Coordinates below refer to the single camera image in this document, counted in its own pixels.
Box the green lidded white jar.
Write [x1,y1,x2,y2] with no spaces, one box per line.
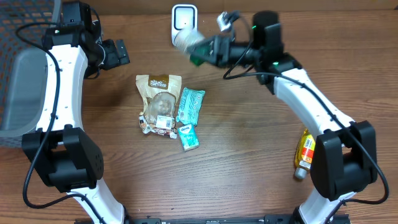
[173,29,205,66]

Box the teal wet wipes pack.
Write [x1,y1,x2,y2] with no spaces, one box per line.
[176,88,205,126]

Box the brown snack bag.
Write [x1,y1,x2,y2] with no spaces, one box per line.
[136,75,182,139]

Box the teal Kleenex tissue pack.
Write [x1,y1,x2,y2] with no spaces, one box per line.
[178,124,200,151]

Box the yellow tea bottle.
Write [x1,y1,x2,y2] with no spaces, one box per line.
[294,129,315,180]

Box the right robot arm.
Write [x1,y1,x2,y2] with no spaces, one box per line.
[188,11,381,223]

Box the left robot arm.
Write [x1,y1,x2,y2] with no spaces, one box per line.
[22,1,131,223]

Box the white barcode scanner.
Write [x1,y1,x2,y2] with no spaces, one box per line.
[171,4,198,46]

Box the grey plastic mesh basket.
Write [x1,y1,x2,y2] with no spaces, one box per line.
[1,0,62,147]

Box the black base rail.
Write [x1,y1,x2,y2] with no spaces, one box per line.
[74,213,352,224]

